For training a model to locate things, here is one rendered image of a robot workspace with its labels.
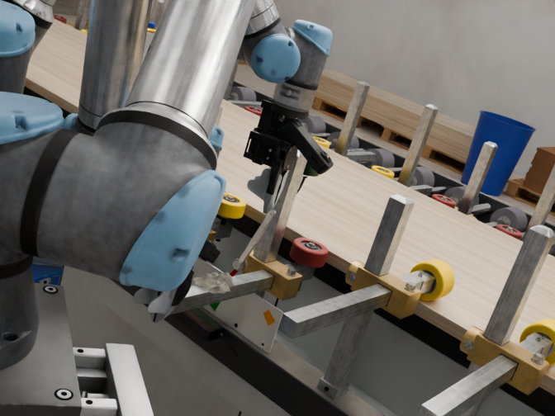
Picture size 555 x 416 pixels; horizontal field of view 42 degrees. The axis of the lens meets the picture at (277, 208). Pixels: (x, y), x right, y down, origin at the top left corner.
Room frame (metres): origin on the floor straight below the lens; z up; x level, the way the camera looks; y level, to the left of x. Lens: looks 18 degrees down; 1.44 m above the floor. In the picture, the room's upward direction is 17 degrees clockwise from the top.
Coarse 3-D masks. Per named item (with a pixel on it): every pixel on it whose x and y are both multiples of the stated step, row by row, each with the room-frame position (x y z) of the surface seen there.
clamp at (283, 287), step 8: (240, 256) 1.43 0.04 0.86; (248, 264) 1.41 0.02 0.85; (256, 264) 1.40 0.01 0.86; (264, 264) 1.39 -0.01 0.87; (272, 264) 1.40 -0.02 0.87; (280, 264) 1.42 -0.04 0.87; (248, 272) 1.41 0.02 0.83; (272, 272) 1.38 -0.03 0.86; (280, 272) 1.38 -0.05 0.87; (296, 272) 1.40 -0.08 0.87; (280, 280) 1.36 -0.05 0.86; (288, 280) 1.36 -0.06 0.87; (296, 280) 1.38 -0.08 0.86; (272, 288) 1.37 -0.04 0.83; (280, 288) 1.36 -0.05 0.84; (288, 288) 1.36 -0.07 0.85; (296, 288) 1.39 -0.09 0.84; (280, 296) 1.36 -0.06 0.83; (288, 296) 1.37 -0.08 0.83
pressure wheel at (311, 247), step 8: (296, 240) 1.49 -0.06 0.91; (304, 240) 1.50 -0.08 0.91; (312, 240) 1.52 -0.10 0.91; (296, 248) 1.46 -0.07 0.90; (304, 248) 1.45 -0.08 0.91; (312, 248) 1.48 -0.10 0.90; (320, 248) 1.49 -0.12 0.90; (296, 256) 1.45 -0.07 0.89; (304, 256) 1.45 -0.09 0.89; (312, 256) 1.45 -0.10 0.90; (320, 256) 1.45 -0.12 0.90; (304, 264) 1.45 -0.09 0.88; (312, 264) 1.45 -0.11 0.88; (320, 264) 1.46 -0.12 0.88
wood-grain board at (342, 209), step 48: (48, 48) 2.72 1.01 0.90; (48, 96) 2.11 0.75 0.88; (240, 144) 2.18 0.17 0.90; (240, 192) 1.72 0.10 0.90; (336, 192) 1.98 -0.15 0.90; (384, 192) 2.15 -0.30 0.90; (336, 240) 1.59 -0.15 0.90; (432, 240) 1.82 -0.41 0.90; (480, 240) 1.96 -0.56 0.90; (480, 288) 1.57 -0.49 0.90
